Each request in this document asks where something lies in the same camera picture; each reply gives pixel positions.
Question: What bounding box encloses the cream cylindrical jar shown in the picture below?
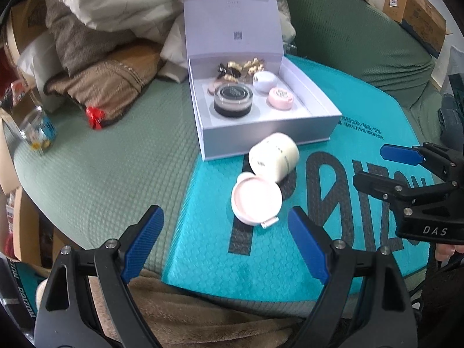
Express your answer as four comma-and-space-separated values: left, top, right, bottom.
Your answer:
248, 132, 300, 183

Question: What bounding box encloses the small white round jar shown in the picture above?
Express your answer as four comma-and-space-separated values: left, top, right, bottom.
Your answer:
253, 70, 280, 92

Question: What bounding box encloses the clear jar with black lid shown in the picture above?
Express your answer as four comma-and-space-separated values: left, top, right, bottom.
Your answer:
212, 83, 253, 119

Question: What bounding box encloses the glass jar with blue label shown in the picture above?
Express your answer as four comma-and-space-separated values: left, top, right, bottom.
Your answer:
18, 106, 59, 156

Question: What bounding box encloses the person's right hand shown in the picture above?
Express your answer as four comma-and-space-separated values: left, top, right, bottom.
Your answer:
436, 244, 464, 262

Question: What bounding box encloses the white plastic bag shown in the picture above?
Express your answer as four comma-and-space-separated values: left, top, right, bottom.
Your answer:
18, 31, 64, 113

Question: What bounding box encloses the blue denim garment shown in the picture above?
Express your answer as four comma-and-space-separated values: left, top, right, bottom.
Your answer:
437, 94, 464, 146

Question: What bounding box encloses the dark bear hair clip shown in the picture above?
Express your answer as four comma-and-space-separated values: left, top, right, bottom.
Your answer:
217, 61, 242, 82

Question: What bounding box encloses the green sofa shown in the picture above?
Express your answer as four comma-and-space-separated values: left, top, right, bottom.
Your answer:
12, 0, 441, 272

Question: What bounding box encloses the brown knit cloth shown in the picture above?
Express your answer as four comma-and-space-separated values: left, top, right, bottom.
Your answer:
45, 0, 136, 77

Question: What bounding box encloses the white hinged gift box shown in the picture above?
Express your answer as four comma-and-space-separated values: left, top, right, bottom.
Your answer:
182, 0, 342, 161

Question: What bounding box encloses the person's right forearm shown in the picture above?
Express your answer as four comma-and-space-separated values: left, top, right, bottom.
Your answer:
415, 259, 464, 348

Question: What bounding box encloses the teal bubble mailer mat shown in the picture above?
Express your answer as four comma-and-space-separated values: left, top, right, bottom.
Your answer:
161, 55, 436, 301

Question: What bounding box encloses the brown plaid blanket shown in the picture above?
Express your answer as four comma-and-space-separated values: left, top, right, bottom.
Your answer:
43, 41, 167, 127

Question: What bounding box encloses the brown cardboard box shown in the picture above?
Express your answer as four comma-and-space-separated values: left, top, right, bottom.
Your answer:
3, 0, 48, 66

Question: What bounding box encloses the large cardboard box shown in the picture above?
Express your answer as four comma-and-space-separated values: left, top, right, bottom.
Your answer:
402, 0, 454, 57

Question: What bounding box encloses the pink jar with printed lid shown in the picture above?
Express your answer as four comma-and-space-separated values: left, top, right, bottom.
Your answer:
266, 87, 293, 110

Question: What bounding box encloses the brown fuzzy blanket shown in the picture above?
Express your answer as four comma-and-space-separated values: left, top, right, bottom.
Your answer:
36, 268, 327, 348

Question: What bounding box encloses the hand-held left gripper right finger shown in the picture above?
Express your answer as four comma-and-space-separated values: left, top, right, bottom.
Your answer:
288, 206, 417, 348

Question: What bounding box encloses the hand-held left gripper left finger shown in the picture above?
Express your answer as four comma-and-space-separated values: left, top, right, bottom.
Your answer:
34, 205, 165, 348

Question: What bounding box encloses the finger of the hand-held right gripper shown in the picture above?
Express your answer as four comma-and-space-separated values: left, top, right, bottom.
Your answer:
380, 143, 464, 184
353, 172, 464, 243

